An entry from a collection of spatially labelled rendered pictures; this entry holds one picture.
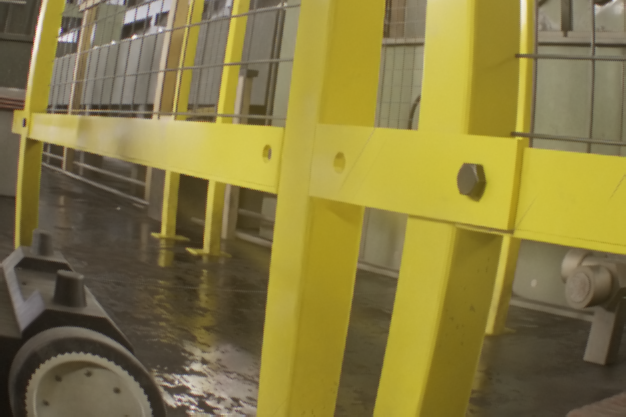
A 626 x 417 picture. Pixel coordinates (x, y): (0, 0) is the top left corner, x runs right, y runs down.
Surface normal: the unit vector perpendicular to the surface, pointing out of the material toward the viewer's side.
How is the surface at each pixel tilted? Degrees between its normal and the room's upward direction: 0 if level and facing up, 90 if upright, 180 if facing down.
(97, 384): 90
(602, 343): 90
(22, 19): 90
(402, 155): 90
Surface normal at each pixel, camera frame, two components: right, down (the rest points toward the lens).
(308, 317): 0.52, 0.07
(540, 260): -0.84, -0.10
